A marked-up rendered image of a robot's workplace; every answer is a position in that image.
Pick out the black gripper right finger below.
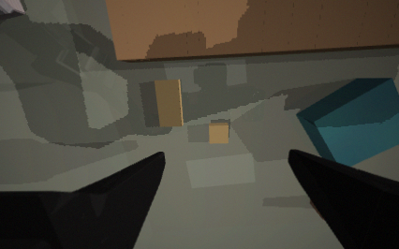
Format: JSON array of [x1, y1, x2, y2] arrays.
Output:
[[288, 149, 399, 249]]

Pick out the teal block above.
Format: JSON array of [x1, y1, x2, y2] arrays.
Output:
[[295, 78, 399, 166]]

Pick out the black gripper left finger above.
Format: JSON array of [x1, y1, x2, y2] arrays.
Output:
[[0, 152, 166, 249]]

